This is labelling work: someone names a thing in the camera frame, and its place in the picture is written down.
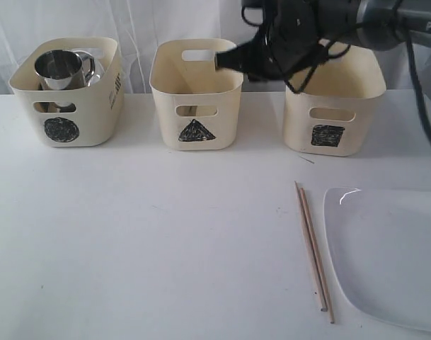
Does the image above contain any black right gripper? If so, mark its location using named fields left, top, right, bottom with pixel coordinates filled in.
left=214, top=1, right=328, bottom=81

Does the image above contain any steel mug front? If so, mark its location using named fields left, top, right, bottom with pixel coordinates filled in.
left=34, top=50, right=96, bottom=91

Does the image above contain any wooden chopstick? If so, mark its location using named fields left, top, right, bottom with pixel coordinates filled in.
left=294, top=181, right=328, bottom=312
left=299, top=187, right=335, bottom=324

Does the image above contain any steel table knife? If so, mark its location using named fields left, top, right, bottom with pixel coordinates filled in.
left=181, top=106, right=197, bottom=117

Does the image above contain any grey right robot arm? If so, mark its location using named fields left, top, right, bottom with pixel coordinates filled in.
left=214, top=1, right=431, bottom=81

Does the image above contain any cream bin with black triangle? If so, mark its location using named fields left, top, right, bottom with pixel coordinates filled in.
left=149, top=38, right=243, bottom=151

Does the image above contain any cream bin with black square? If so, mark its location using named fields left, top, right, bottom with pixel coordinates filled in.
left=282, top=46, right=386, bottom=157

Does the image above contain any thin metal pin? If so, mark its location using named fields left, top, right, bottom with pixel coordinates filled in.
left=298, top=156, right=315, bottom=164

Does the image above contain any cream bin with black circle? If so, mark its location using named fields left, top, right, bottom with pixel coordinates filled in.
left=9, top=37, right=124, bottom=147

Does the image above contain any white square plate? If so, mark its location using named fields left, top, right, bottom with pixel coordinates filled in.
left=323, top=187, right=431, bottom=333

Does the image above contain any white curtain backdrop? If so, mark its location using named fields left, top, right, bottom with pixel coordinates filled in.
left=0, top=0, right=431, bottom=96

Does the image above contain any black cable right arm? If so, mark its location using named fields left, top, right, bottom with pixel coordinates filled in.
left=240, top=0, right=431, bottom=160

